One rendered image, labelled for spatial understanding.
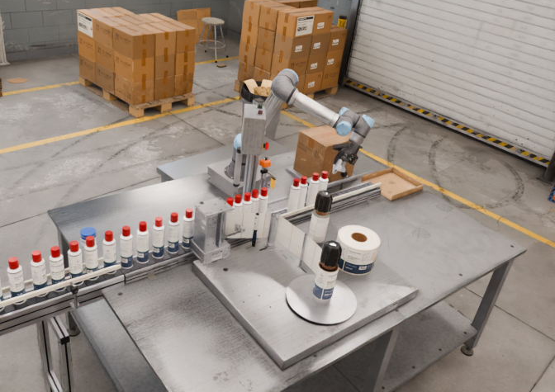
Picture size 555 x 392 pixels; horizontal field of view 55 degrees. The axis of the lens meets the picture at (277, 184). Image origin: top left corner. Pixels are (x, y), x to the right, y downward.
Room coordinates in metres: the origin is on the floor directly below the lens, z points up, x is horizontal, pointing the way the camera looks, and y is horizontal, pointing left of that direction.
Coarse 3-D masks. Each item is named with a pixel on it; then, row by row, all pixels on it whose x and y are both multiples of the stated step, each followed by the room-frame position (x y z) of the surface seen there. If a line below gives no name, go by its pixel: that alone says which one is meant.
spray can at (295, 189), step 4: (296, 180) 2.41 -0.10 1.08; (296, 184) 2.40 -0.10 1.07; (292, 188) 2.40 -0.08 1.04; (296, 188) 2.40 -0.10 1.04; (300, 188) 2.41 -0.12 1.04; (292, 192) 2.40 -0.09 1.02; (296, 192) 2.40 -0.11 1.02; (292, 196) 2.40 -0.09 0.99; (296, 196) 2.40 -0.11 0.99; (288, 200) 2.42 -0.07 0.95; (292, 200) 2.39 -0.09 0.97; (296, 200) 2.40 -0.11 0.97; (288, 204) 2.41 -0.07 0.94; (292, 204) 2.39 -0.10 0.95; (296, 204) 2.41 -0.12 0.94; (288, 208) 2.40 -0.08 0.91; (292, 208) 2.39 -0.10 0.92; (296, 208) 2.42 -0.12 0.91
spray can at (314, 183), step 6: (318, 174) 2.51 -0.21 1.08; (312, 180) 2.50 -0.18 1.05; (318, 180) 2.52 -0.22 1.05; (312, 186) 2.49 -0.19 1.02; (318, 186) 2.50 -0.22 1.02; (312, 192) 2.49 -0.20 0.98; (306, 198) 2.51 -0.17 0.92; (312, 198) 2.49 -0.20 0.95; (306, 204) 2.50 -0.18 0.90; (312, 204) 2.49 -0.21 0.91
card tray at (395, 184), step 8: (392, 168) 3.18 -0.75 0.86; (368, 176) 3.02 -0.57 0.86; (376, 176) 3.07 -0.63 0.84; (384, 176) 3.10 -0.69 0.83; (392, 176) 3.11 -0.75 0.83; (400, 176) 3.12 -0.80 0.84; (408, 176) 3.08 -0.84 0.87; (384, 184) 2.98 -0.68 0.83; (392, 184) 3.00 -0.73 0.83; (400, 184) 3.01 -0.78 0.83; (408, 184) 3.03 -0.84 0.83; (416, 184) 3.02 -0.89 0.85; (384, 192) 2.87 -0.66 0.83; (392, 192) 2.89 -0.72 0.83; (400, 192) 2.84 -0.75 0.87; (408, 192) 2.89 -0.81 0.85; (392, 200) 2.80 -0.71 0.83
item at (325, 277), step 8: (328, 248) 1.73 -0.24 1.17; (336, 248) 1.73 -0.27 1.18; (320, 256) 1.75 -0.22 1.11; (328, 256) 1.72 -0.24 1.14; (336, 256) 1.72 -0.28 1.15; (320, 264) 1.76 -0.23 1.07; (328, 264) 1.72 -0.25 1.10; (336, 264) 1.74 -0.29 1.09; (320, 272) 1.72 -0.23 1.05; (328, 272) 1.71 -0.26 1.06; (336, 272) 1.73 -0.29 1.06; (320, 280) 1.72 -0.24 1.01; (328, 280) 1.71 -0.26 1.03; (320, 288) 1.72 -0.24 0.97; (328, 288) 1.72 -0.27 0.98; (312, 296) 1.74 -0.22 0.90; (320, 296) 1.71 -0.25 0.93; (328, 296) 1.72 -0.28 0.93
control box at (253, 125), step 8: (248, 104) 2.38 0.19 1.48; (248, 112) 2.28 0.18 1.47; (256, 112) 2.29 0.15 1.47; (264, 112) 2.32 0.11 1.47; (248, 120) 2.22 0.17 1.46; (256, 120) 2.22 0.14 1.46; (264, 120) 2.23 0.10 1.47; (248, 128) 2.22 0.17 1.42; (256, 128) 2.23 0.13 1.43; (264, 128) 2.24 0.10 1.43; (248, 136) 2.22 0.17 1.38; (256, 136) 2.23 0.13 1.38; (248, 144) 2.22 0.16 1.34; (256, 144) 2.23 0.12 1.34; (248, 152) 2.22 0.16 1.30; (256, 152) 2.23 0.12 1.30
